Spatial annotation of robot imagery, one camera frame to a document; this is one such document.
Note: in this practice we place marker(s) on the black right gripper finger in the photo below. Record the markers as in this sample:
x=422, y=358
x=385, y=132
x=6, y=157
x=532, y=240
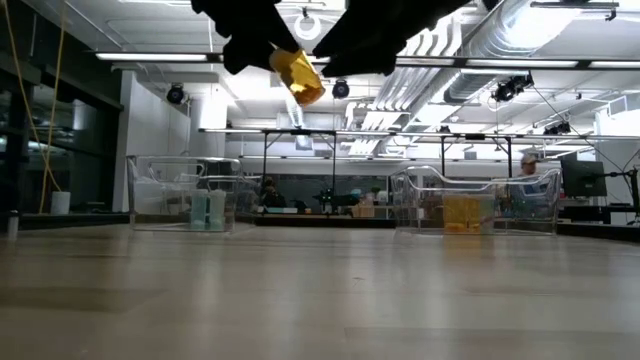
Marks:
x=365, y=60
x=345, y=35

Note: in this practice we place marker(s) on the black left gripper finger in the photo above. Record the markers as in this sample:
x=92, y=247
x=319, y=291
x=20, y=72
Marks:
x=245, y=55
x=282, y=37

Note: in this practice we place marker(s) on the small clear teal pill bottle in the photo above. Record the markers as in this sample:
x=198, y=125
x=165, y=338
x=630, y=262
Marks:
x=217, y=212
x=198, y=212

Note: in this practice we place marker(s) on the black background robot arm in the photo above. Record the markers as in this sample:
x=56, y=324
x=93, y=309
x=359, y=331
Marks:
x=330, y=198

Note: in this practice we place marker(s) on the clear plastic bin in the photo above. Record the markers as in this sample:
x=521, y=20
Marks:
x=160, y=200
x=525, y=210

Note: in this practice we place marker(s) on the person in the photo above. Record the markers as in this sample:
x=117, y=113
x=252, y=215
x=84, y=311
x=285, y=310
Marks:
x=270, y=195
x=529, y=162

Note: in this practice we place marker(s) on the cardboard box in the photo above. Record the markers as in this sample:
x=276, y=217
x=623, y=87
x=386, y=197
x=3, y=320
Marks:
x=363, y=210

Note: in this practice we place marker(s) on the white cylindrical container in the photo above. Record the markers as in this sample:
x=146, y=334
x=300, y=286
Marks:
x=60, y=202

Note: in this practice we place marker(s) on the black monitor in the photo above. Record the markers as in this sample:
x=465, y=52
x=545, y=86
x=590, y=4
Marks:
x=582, y=178

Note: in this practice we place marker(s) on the small white canister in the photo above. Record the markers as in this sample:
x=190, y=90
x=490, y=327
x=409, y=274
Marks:
x=12, y=225

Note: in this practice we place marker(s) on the round black ceiling camera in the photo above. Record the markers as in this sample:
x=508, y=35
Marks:
x=175, y=94
x=340, y=89

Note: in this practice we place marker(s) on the silver ventilation duct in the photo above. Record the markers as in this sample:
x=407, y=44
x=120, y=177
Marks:
x=465, y=87

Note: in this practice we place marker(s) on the black background rig frame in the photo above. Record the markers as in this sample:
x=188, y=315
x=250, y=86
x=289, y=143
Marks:
x=334, y=165
x=509, y=155

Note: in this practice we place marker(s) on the black ceiling camera cluster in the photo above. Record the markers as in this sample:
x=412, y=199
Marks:
x=557, y=128
x=512, y=86

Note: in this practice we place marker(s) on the black aluminium frame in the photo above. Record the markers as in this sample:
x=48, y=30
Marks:
x=325, y=220

